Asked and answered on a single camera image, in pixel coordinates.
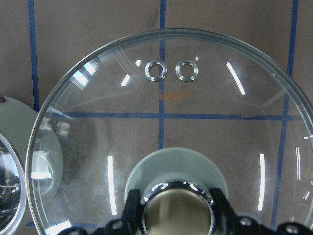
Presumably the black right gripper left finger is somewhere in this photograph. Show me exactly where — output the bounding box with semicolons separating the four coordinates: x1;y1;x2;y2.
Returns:
61;188;147;235

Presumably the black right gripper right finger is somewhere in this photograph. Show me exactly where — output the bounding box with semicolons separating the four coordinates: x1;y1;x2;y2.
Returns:
210;188;313;235

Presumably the glass pot lid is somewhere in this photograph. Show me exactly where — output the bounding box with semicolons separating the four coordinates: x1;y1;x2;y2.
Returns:
26;28;313;235

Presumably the white electric cooking pot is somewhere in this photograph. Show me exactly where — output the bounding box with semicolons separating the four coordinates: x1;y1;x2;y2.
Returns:
0;95;63;235

